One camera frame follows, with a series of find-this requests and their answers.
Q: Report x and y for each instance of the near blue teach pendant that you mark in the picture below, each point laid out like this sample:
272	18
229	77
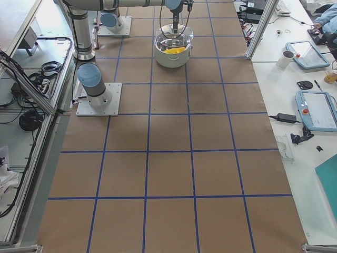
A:
316	110

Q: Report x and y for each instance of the clear plastic holder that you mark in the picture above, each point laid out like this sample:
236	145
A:
284	147

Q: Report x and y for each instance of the black round disc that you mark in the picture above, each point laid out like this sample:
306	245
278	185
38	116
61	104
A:
305	85

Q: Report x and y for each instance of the blue teach pendant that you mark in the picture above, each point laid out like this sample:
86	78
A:
307	55
316	110

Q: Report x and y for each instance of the white mug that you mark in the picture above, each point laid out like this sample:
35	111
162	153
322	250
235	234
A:
286	57

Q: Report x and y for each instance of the far blue teach pendant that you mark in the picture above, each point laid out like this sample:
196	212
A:
307	55

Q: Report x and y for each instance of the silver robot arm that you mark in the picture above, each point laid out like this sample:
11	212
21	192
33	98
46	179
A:
77	16
110	18

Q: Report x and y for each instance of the aluminium frame post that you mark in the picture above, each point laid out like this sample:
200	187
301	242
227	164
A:
266	16

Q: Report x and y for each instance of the black bracket part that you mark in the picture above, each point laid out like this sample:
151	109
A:
297	139

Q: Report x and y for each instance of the teal board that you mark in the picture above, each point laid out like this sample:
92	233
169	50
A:
327	175

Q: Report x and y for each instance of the glass pot lid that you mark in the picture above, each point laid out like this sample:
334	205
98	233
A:
165	35

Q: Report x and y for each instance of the black pen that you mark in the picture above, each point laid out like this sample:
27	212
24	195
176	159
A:
317	84

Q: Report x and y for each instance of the brown paper table mat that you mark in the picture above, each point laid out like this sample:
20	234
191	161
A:
190	164

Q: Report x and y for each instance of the white cooking pot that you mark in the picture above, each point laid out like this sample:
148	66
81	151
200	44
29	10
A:
171	60

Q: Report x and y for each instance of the black power adapter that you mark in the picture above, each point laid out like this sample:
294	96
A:
287	118

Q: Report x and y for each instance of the yellow toy corn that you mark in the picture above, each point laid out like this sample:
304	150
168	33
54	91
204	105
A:
175	50

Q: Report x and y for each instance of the white crumpled cloth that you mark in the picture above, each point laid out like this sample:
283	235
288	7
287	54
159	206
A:
9	179

